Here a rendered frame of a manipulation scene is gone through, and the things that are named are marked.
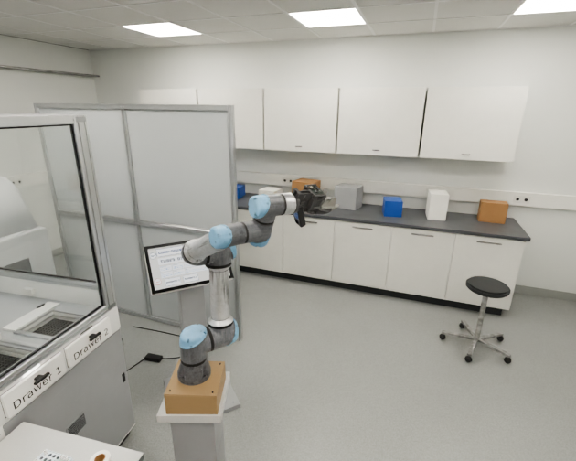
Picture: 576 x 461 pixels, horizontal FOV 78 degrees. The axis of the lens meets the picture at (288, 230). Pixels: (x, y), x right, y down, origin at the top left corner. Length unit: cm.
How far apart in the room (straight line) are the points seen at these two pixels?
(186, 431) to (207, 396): 26
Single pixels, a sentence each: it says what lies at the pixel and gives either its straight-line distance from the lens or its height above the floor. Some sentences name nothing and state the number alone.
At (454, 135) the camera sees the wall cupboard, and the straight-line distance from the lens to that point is 414.
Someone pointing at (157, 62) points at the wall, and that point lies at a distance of 573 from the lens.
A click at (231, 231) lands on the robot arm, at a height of 166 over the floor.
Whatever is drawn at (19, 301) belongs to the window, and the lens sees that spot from 189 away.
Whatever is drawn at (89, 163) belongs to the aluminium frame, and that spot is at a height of 176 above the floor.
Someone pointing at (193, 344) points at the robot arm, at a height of 107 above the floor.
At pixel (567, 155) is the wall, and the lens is 473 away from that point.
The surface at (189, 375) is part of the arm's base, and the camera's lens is 175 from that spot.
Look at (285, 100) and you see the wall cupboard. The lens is 439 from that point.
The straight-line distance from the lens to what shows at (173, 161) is 317.
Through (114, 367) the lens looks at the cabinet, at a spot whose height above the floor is 59.
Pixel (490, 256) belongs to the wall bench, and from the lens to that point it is 409.
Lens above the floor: 203
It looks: 19 degrees down
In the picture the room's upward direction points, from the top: 1 degrees clockwise
